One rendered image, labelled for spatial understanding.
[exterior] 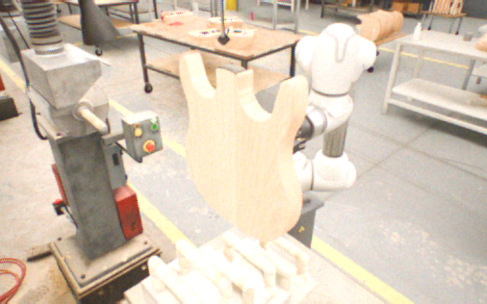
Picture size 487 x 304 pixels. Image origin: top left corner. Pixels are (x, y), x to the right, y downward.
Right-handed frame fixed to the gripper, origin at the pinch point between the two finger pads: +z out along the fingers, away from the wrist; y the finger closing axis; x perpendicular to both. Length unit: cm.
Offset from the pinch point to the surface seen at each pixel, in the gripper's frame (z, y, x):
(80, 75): 9, 69, 4
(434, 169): -273, 24, -147
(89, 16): -3, 80, 20
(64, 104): 16, 70, -4
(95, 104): -4, 97, -19
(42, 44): 13, 85, 12
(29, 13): 14, 87, 22
